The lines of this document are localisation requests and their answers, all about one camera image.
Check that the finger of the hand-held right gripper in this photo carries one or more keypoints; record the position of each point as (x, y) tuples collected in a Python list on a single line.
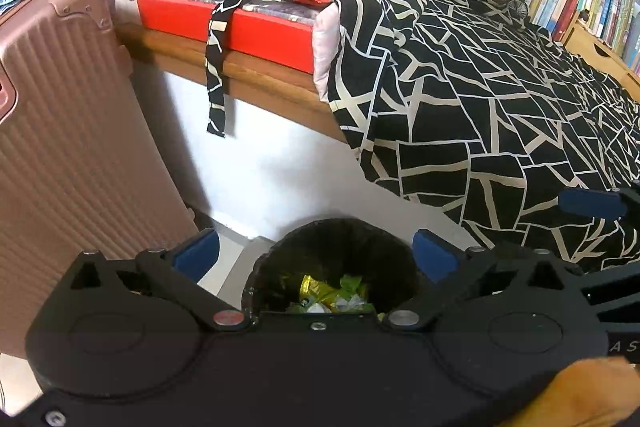
[(592, 203), (615, 292)]

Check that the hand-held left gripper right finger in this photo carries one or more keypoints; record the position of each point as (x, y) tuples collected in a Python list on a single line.
[(435, 257)]

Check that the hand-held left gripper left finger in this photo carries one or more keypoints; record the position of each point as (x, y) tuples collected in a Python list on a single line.
[(197, 254)]

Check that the black trash bin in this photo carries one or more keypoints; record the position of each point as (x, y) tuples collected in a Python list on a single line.
[(350, 247)]

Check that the green plastic wrapper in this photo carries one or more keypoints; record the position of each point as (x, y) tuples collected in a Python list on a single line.
[(352, 285)]

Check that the yellow snack bag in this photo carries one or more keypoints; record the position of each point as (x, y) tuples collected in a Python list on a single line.
[(315, 288)]

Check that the row of thin-spined shelf books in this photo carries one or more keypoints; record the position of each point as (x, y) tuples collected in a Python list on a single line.
[(615, 7)]

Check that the person's right hand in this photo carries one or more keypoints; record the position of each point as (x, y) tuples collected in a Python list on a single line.
[(590, 397)]

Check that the black white patterned blanket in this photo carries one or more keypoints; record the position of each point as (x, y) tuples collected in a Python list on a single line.
[(500, 107)]

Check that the wooden desktop organiser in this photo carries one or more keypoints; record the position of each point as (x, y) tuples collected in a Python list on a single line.
[(595, 49)]

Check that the pink hard-shell suitcase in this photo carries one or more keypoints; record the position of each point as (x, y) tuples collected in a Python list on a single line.
[(75, 132)]

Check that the wooden ledge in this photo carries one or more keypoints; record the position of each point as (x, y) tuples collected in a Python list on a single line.
[(270, 82)]

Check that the pale pink quilt edge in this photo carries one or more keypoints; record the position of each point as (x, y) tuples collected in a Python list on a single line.
[(327, 52)]

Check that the red shallow tray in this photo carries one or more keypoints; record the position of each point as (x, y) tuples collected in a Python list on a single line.
[(175, 14)]

